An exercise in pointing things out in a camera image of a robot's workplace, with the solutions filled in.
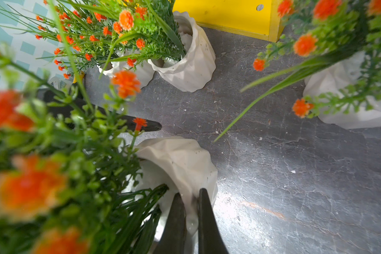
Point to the yellow rack with coloured shelves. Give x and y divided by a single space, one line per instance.
252 18

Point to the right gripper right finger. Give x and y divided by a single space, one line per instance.
210 241

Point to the red flower pot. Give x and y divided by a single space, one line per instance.
171 43
92 47
69 183
340 43

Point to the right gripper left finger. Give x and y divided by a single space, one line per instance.
174 235

